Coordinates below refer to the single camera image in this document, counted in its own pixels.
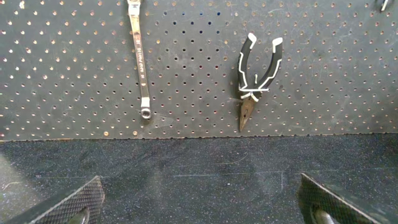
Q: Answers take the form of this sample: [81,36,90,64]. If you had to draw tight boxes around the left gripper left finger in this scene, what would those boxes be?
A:
[5,175,106,224]

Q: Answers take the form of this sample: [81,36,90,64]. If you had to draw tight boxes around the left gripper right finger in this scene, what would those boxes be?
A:
[296,172,384,224]

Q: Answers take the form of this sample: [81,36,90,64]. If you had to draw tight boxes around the black and white pliers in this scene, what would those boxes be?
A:
[236,32,284,133]

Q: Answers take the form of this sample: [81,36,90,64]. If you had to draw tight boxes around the wrench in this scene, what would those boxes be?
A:
[126,0,154,121]

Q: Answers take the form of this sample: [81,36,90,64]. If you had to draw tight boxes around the black pegboard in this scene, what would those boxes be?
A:
[0,0,398,142]

